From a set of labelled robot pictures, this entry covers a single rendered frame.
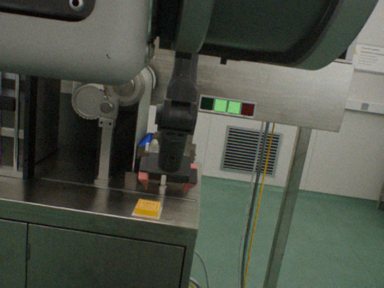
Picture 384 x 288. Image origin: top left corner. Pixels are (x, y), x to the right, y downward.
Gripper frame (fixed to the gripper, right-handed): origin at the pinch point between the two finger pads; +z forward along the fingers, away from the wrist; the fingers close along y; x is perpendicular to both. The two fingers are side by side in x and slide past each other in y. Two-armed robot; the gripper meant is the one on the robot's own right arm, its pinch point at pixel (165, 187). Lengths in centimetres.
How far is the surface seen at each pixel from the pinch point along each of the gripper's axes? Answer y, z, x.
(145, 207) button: 4.6, 17.0, -5.2
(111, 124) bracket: 19.3, 10.4, -33.1
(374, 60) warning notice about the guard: -213, 91, -269
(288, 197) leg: -67, 66, -54
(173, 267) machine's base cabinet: -6.0, 32.1, 5.3
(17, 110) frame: 50, 8, -32
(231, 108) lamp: -28, 22, -65
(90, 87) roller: 29, 5, -45
